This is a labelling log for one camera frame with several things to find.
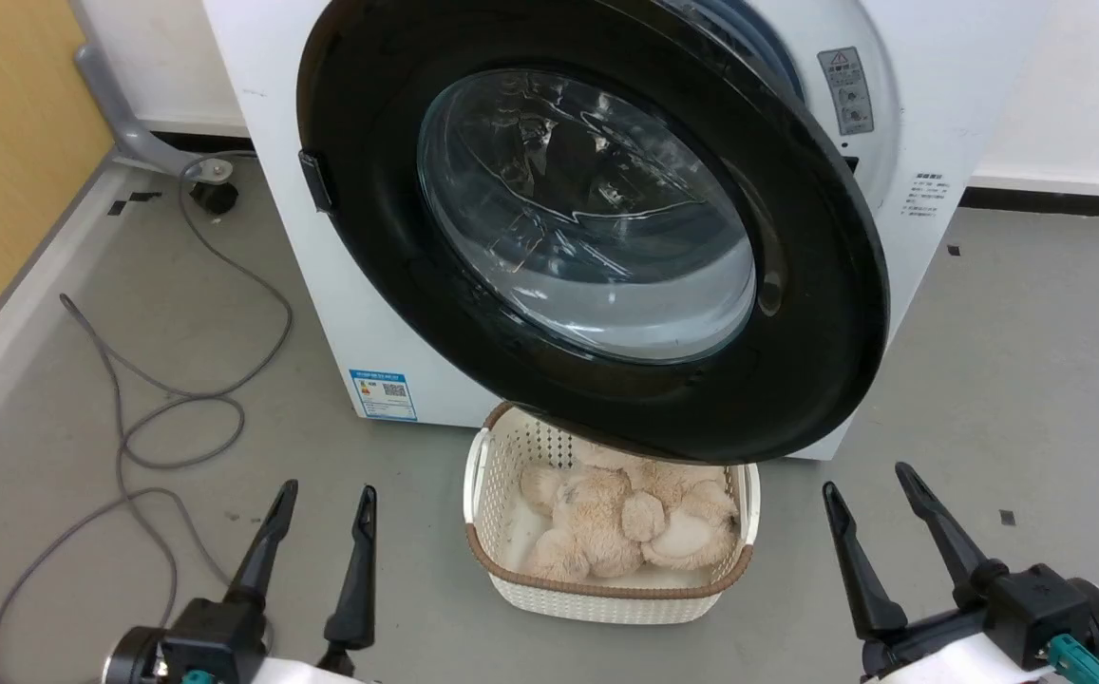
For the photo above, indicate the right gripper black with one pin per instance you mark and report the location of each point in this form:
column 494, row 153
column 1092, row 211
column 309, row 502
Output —
column 1043, row 613

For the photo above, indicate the black round washer foot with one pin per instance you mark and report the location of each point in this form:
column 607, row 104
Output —
column 215, row 197

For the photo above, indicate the black door latch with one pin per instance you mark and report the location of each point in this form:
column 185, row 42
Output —
column 316, row 180

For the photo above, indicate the white basket with brown rim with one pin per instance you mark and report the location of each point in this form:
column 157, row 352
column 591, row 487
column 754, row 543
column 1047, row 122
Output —
column 606, row 603

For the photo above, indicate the black round washer door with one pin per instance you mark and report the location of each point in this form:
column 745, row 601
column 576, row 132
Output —
column 824, row 313

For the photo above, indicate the beige plush teddy bear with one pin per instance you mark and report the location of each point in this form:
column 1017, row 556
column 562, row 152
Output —
column 596, row 532

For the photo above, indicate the grey warning sticker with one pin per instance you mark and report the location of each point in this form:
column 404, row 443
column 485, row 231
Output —
column 845, row 90

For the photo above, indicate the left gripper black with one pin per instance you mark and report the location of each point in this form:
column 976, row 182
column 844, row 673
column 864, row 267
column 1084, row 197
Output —
column 212, row 641

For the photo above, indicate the white front-load washing machine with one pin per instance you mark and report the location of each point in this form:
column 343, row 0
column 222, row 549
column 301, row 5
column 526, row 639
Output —
column 321, row 313

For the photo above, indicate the blue energy label sticker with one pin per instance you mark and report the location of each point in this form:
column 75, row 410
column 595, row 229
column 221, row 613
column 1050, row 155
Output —
column 383, row 394

